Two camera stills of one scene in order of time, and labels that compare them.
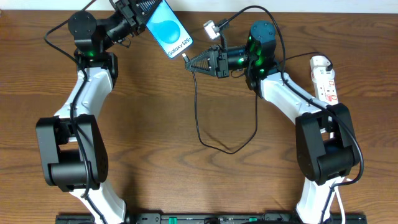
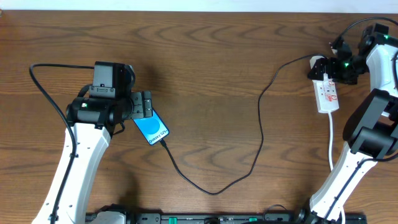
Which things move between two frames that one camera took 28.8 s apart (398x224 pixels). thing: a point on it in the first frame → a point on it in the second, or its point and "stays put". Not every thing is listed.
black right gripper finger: x=206 y=61 → x=318 y=70
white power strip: x=326 y=91 stays put
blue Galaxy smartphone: x=168 y=30 → x=152 y=129
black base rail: x=214 y=219 stays put
